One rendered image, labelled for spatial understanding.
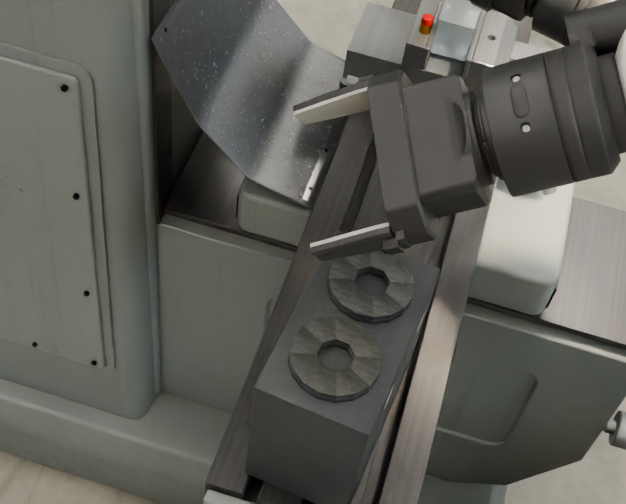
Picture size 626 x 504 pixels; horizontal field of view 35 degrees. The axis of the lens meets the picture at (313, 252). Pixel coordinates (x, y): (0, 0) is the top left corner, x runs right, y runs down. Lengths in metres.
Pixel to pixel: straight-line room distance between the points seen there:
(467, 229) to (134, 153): 0.48
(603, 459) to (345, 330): 1.45
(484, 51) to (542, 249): 0.31
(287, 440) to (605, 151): 0.50
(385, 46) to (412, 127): 0.82
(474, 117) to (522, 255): 0.85
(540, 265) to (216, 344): 0.63
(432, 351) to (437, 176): 0.59
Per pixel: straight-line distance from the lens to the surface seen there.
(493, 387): 1.71
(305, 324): 1.00
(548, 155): 0.64
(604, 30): 0.69
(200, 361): 1.89
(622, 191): 2.89
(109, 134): 1.42
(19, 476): 2.20
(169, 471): 2.01
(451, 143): 0.66
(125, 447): 2.01
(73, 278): 1.70
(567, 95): 0.64
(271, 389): 0.95
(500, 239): 1.51
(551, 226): 1.55
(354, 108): 0.73
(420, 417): 1.18
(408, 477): 1.14
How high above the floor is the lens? 1.96
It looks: 51 degrees down
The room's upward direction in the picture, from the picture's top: 9 degrees clockwise
